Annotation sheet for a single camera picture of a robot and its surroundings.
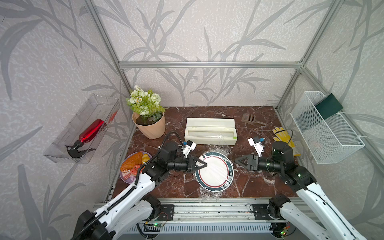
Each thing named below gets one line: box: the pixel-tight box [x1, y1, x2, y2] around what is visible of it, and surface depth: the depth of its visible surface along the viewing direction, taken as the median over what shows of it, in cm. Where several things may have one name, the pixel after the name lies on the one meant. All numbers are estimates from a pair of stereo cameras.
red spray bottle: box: [65, 119, 104, 159], surface depth 63 cm
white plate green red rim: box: [195, 151, 234, 193], surface depth 69 cm
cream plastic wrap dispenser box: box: [184, 118, 238, 145], surface depth 101 cm
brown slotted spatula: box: [241, 113, 268, 126], surface depth 114 cm
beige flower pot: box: [131, 112, 166, 140], surface depth 93 cm
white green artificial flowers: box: [126, 84, 166, 122], surface depth 86 cm
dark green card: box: [314, 93, 344, 120], surface depth 73 cm
